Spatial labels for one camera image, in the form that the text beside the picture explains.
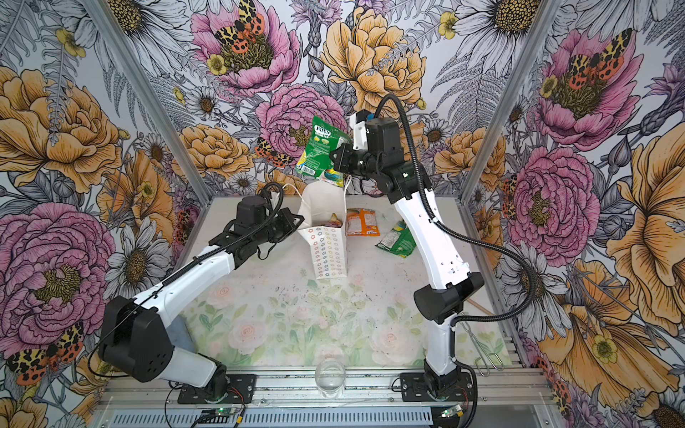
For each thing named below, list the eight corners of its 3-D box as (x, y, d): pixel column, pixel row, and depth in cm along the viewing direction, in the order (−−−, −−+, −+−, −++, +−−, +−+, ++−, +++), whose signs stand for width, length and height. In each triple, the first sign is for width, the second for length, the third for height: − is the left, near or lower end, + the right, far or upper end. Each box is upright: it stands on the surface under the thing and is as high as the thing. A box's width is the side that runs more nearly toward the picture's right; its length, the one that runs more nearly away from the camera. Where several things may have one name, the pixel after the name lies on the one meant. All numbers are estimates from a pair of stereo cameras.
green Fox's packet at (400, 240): (379, 247, 108) (380, 240, 104) (397, 225, 115) (398, 218, 111) (404, 262, 103) (406, 255, 100) (421, 238, 110) (423, 231, 107)
